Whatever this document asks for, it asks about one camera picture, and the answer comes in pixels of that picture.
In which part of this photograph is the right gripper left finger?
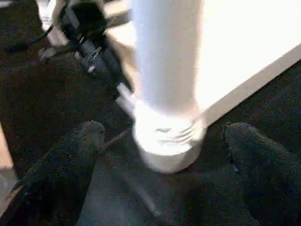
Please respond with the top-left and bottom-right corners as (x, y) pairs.
(0, 121), (105, 226)

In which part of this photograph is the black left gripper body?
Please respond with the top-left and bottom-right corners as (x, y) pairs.
(62, 2), (127, 91)

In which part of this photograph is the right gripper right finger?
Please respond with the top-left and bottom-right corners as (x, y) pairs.
(224, 122), (301, 226)

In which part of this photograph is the white plastic table leg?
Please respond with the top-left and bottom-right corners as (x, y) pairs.
(129, 0), (207, 152)

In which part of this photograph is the white plastic table top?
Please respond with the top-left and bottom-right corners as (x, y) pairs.
(106, 0), (301, 174)

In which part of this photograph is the black work mat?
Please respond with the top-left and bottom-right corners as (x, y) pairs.
(0, 0), (301, 226)

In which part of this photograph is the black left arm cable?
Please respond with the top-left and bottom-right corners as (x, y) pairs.
(5, 26), (53, 53)

